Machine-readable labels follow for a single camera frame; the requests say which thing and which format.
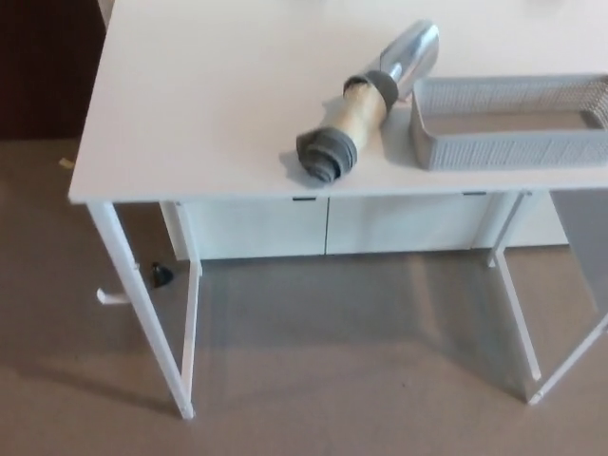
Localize metal shovel with handle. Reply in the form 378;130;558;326
294;18;441;187

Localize white desk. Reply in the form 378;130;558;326
67;0;608;421

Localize white desk hook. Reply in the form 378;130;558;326
96;287;128;306

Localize grey mesh container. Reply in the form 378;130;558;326
409;72;608;172

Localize white cabinet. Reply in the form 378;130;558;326
159;189;571;261

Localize dark brown wooden panel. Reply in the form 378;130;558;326
0;0;114;142

